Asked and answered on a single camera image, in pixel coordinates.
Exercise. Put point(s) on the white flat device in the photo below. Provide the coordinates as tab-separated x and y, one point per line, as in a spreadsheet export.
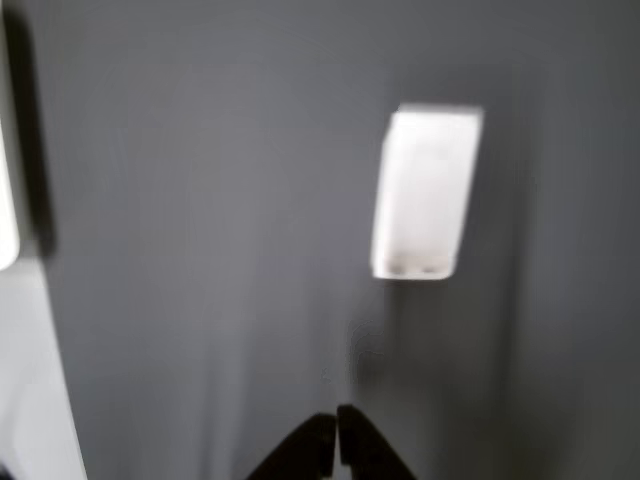
6	220

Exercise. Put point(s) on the dark grey table mat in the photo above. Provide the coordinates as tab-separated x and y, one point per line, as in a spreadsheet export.
200	200

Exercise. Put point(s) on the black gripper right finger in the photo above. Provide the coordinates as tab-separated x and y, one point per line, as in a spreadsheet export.
365	450

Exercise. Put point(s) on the white eraser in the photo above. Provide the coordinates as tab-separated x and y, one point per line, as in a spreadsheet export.
425	190

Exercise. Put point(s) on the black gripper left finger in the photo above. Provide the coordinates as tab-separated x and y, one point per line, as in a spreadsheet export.
310	450

